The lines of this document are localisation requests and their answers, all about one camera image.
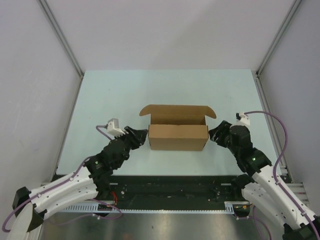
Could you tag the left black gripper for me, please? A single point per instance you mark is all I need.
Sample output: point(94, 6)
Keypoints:
point(140, 136)

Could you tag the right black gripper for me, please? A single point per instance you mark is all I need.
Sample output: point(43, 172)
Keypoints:
point(215, 133)

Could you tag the brown cardboard box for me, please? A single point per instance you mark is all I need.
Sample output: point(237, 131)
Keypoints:
point(178, 127)

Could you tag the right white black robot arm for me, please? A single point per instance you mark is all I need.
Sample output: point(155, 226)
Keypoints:
point(285, 209)

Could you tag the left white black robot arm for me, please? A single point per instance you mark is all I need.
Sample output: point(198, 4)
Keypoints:
point(89, 181)

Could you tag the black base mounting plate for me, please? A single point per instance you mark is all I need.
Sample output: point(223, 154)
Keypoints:
point(217, 187)

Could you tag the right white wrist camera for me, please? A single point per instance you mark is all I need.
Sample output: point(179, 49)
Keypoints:
point(242, 119)

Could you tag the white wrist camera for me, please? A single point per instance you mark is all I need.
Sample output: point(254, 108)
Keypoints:
point(113, 127)
point(242, 119)

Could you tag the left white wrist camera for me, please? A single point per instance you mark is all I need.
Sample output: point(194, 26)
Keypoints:
point(113, 127)

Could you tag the grey slotted cable duct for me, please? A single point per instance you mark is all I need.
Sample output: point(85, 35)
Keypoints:
point(99, 208)

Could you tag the right aluminium frame post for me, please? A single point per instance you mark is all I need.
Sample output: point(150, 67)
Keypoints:
point(284, 26)

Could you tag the aluminium frame post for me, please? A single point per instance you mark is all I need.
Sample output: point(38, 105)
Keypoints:
point(284, 26)
point(49, 14)

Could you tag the left aluminium frame post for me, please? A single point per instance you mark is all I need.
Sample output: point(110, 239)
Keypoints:
point(49, 14)

